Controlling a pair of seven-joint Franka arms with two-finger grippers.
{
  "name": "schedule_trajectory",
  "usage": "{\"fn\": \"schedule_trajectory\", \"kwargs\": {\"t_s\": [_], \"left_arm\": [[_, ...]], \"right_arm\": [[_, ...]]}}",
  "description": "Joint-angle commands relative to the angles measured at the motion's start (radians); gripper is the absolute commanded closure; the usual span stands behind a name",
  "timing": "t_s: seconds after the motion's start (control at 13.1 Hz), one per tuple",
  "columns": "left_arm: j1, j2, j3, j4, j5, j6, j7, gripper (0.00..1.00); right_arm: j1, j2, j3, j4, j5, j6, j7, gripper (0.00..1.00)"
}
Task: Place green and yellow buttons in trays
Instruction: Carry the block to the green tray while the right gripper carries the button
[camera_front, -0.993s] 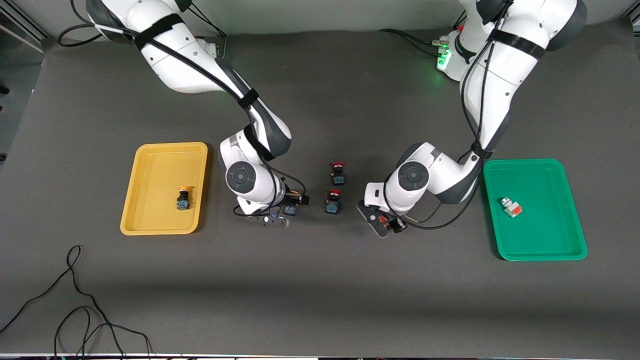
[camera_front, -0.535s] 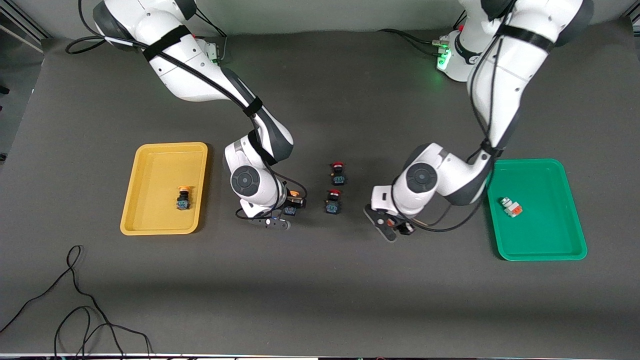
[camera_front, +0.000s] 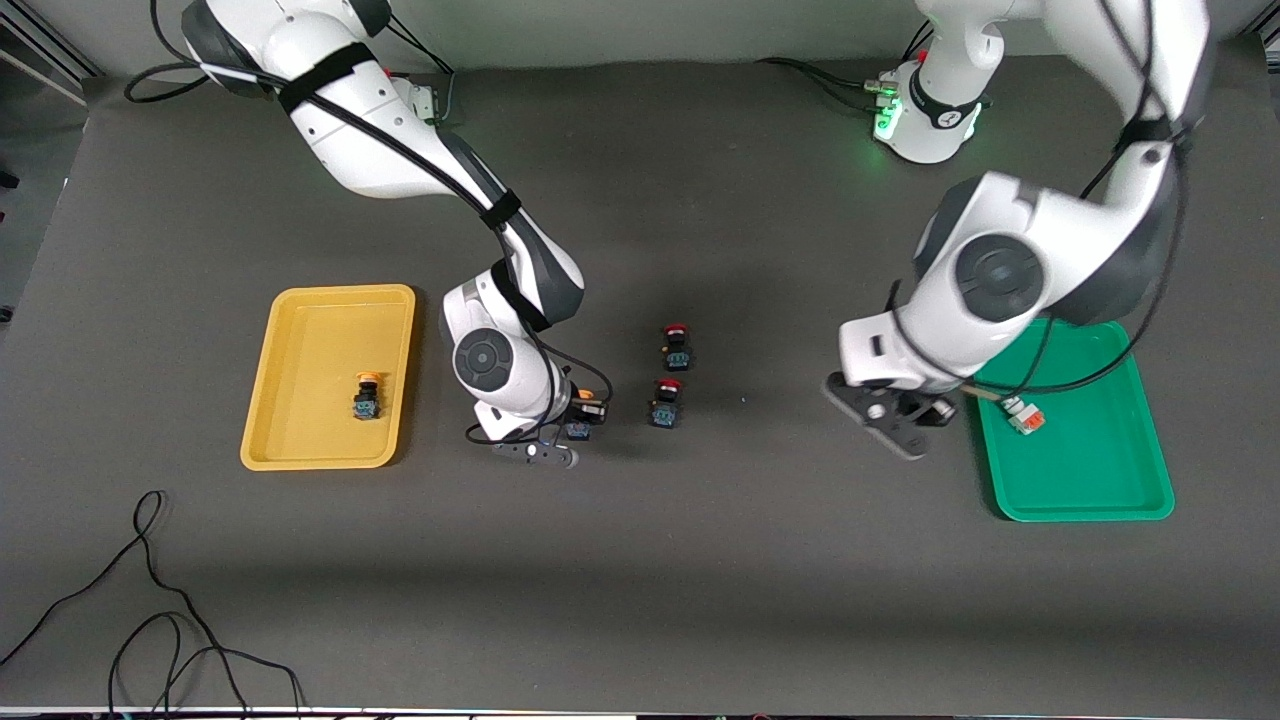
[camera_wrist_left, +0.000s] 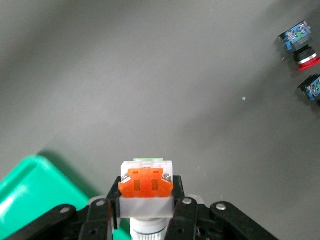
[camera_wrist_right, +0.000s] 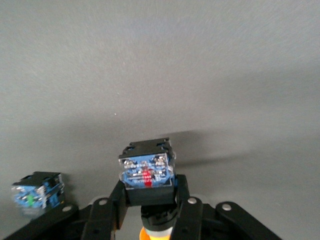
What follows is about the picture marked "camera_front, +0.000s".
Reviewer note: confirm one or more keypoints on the yellow push button red-marked base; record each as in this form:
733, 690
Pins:
577, 431

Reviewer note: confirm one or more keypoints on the green push button orange-white body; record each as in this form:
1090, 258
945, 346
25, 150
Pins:
1027, 418

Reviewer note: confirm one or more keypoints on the yellow push button green-marked base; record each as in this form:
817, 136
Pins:
367, 405

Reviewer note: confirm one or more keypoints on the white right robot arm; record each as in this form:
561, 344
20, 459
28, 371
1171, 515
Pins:
380, 140

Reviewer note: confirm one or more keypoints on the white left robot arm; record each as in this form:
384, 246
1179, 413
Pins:
1050, 250

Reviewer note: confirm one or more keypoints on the red mushroom push button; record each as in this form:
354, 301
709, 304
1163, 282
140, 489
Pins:
666, 412
679, 355

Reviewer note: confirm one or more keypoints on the green plastic tray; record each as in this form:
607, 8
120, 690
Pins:
1090, 460

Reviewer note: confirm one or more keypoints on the yellow plastic tray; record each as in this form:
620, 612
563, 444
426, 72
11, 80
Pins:
310, 350

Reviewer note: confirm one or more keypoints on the metal frame rail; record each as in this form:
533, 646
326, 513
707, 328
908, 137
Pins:
50, 55

